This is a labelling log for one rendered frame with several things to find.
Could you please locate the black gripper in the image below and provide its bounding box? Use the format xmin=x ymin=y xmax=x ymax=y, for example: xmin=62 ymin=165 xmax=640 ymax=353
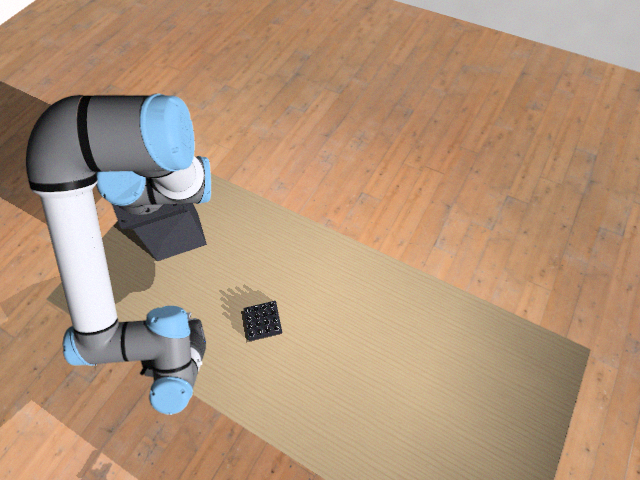
xmin=140 ymin=312 xmax=206 ymax=377

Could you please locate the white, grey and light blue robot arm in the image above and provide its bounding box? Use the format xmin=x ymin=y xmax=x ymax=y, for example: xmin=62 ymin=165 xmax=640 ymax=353
xmin=26 ymin=94 xmax=211 ymax=414

